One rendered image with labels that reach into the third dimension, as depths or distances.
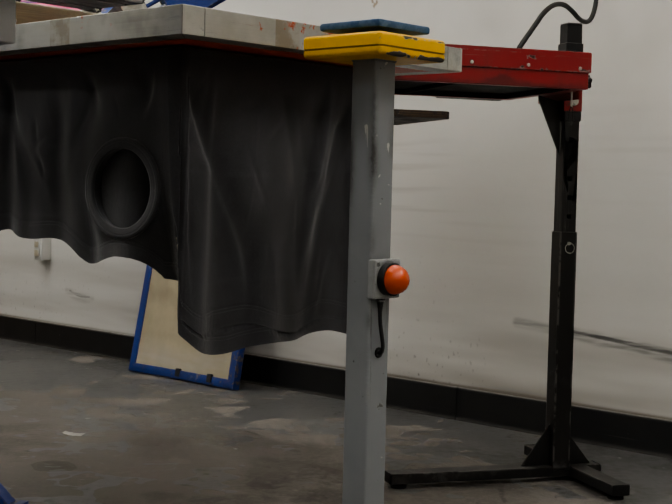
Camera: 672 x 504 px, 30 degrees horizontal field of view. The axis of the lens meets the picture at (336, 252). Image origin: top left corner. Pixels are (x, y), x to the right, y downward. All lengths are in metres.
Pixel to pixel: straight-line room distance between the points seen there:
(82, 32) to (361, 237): 0.49
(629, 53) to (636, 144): 0.27
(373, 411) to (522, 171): 2.48
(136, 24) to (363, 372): 0.54
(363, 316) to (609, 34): 2.42
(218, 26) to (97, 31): 0.19
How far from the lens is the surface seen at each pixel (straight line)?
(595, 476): 3.33
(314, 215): 1.92
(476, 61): 3.01
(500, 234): 4.07
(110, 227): 1.82
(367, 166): 1.58
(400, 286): 1.56
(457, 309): 4.18
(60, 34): 1.82
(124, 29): 1.71
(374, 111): 1.58
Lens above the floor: 0.77
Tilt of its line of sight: 3 degrees down
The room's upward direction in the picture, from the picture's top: 1 degrees clockwise
